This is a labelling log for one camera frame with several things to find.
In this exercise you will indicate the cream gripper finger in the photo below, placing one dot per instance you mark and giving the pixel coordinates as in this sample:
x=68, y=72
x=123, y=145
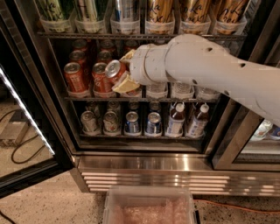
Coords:
x=125, y=84
x=127, y=57

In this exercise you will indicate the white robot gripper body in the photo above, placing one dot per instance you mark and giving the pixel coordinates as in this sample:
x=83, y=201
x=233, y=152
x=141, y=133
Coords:
x=138, y=67

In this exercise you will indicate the red coke can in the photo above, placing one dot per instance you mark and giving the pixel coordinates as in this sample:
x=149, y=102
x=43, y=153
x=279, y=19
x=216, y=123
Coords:
x=114, y=70
x=104, y=56
x=108, y=45
x=130, y=45
x=75, y=77
x=101, y=82
x=80, y=44
x=81, y=58

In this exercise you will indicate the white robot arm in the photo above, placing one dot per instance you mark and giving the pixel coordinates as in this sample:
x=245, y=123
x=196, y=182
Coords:
x=197, y=61

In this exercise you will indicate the clear water bottle front middle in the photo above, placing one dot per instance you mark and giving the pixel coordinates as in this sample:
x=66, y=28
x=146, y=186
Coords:
x=181, y=91

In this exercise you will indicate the clear water bottle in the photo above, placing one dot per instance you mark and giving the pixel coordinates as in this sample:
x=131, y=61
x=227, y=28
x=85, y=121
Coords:
x=204, y=93
x=181, y=91
x=157, y=91

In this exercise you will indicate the silver blue tall can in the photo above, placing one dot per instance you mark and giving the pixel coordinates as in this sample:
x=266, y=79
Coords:
x=127, y=10

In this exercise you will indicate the blue can bottom left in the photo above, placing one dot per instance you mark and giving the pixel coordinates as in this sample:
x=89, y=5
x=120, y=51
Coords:
x=132, y=126

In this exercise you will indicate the blue can bottom right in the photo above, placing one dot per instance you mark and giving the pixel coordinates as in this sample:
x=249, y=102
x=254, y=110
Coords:
x=153, y=125

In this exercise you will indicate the gold tall can left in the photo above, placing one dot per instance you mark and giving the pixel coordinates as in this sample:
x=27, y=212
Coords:
x=159, y=11

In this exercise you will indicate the gold tall can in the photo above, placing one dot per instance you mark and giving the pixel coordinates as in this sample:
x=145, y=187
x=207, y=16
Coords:
x=194, y=11
x=231, y=11
x=159, y=11

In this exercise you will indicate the silver can bottom left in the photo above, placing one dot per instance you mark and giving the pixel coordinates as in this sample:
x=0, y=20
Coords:
x=89, y=123

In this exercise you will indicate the green tall can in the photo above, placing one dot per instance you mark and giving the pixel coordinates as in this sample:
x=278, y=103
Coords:
x=55, y=10
x=90, y=10

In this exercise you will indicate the gold tall can middle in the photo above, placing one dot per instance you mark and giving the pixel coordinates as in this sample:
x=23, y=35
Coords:
x=194, y=11

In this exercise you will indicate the stainless steel fridge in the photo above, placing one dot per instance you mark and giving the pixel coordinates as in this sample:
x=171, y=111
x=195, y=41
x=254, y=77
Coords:
x=223, y=162

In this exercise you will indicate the green tall can top left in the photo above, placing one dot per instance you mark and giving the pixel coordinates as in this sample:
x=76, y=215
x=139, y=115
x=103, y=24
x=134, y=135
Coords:
x=55, y=10

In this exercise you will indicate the gold tall can right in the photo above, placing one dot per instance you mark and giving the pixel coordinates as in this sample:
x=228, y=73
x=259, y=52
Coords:
x=231, y=11

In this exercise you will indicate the open glass fridge door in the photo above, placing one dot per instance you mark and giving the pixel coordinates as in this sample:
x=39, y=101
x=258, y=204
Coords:
x=30, y=128

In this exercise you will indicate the clear water bottle front left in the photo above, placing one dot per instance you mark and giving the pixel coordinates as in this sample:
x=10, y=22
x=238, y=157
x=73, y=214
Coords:
x=157, y=91

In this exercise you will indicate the clear water bottle front right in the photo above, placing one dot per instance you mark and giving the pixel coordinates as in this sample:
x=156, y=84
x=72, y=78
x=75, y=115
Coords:
x=204, y=93

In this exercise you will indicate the brown tea bottle left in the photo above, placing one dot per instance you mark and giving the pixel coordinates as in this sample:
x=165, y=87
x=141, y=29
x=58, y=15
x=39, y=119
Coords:
x=176, y=120

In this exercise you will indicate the brown tea bottle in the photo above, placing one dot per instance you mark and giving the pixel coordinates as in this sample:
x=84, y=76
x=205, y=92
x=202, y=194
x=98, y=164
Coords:
x=176, y=120
x=198, y=121

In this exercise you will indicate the brown tea bottle right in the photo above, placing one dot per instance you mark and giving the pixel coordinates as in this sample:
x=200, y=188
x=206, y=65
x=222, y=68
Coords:
x=198, y=121

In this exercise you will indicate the clear plastic bin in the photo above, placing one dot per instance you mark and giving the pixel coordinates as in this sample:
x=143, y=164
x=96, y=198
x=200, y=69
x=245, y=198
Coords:
x=148, y=205

